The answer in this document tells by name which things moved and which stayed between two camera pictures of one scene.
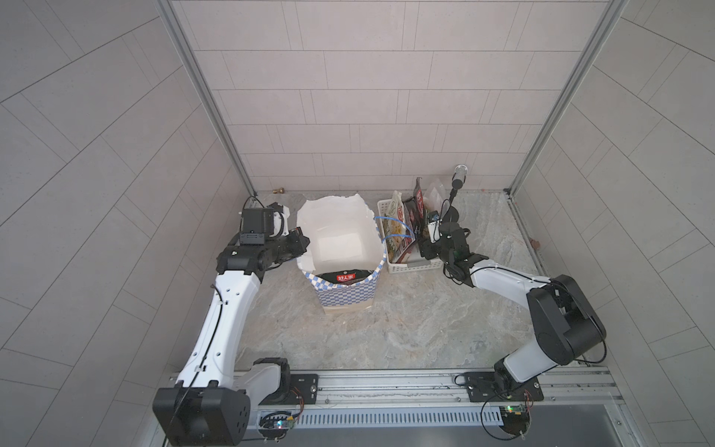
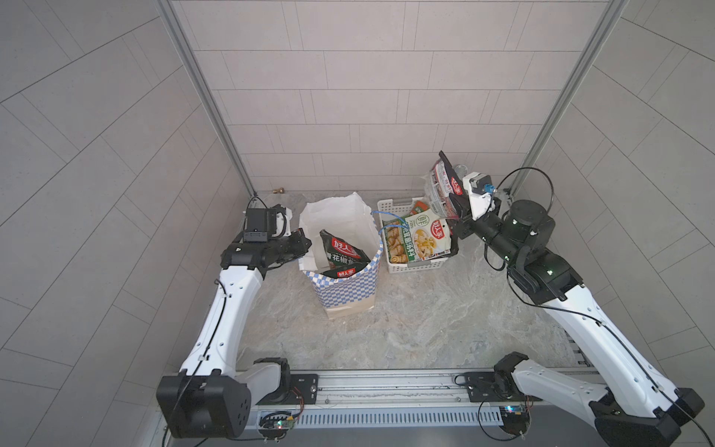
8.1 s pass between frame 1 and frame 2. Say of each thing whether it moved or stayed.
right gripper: moved
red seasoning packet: moved
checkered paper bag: stayed
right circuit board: stayed
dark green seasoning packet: moved
